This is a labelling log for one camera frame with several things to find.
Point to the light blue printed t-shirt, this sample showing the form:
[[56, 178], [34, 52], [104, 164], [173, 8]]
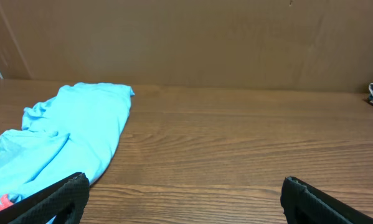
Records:
[[78, 130]]

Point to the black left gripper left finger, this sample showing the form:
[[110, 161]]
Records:
[[62, 202]]

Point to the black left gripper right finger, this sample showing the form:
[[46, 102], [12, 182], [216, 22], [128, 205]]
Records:
[[305, 204]]

